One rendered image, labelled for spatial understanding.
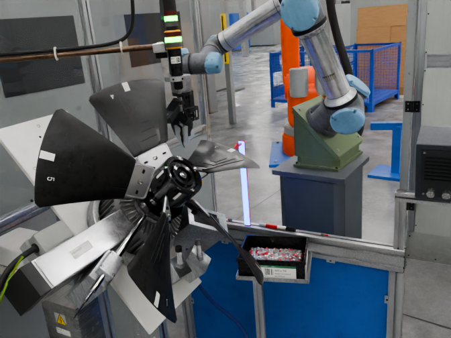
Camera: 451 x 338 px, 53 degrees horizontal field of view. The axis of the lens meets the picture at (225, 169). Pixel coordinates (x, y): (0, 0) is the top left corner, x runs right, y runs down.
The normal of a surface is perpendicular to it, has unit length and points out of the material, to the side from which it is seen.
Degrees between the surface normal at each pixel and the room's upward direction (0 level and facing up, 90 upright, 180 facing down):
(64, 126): 69
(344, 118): 116
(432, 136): 15
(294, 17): 102
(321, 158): 90
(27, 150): 50
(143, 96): 45
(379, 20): 90
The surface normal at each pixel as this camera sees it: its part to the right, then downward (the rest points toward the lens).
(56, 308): -0.47, 0.32
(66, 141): 0.61, -0.07
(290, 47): -0.13, 0.42
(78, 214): 0.62, -0.54
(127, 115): 0.07, -0.34
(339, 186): 0.19, 0.29
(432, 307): -0.08, -0.94
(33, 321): 0.88, 0.08
